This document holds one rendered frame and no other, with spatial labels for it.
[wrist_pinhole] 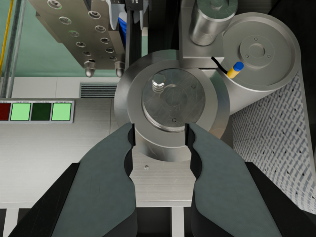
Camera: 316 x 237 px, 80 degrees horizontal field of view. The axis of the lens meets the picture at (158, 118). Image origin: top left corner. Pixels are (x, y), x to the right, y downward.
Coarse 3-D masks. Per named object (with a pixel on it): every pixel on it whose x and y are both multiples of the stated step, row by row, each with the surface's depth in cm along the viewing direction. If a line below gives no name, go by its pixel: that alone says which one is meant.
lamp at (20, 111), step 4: (16, 104) 57; (20, 104) 57; (24, 104) 57; (28, 104) 57; (16, 108) 57; (20, 108) 57; (24, 108) 57; (28, 108) 57; (12, 112) 56; (16, 112) 56; (20, 112) 56; (24, 112) 56; (28, 112) 56; (12, 116) 56; (16, 116) 56; (20, 116) 56; (24, 116) 56; (28, 116) 56
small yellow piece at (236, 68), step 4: (212, 56) 22; (216, 60) 22; (220, 64) 22; (236, 64) 18; (240, 64) 18; (220, 68) 21; (232, 68) 19; (236, 68) 18; (240, 68) 18; (224, 72) 21; (228, 72) 20; (232, 72) 19; (236, 72) 19; (228, 76) 20; (232, 76) 20
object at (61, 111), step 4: (56, 104) 57; (60, 104) 57; (64, 104) 57; (68, 104) 57; (56, 108) 57; (60, 108) 57; (64, 108) 57; (68, 108) 57; (56, 112) 57; (60, 112) 57; (64, 112) 57; (68, 112) 57; (56, 116) 56; (60, 116) 56; (64, 116) 56; (68, 116) 56
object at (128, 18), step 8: (128, 16) 28; (128, 24) 27; (136, 24) 38; (128, 32) 27; (136, 32) 38; (128, 40) 27; (136, 40) 38; (128, 48) 27; (136, 48) 38; (128, 56) 26; (136, 56) 38; (128, 64) 26
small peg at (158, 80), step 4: (156, 76) 20; (160, 76) 20; (164, 76) 20; (152, 80) 20; (156, 80) 19; (160, 80) 20; (164, 80) 20; (152, 84) 20; (156, 84) 19; (160, 84) 19; (164, 84) 20; (152, 88) 22; (156, 88) 20; (160, 88) 20; (156, 92) 22; (160, 92) 22
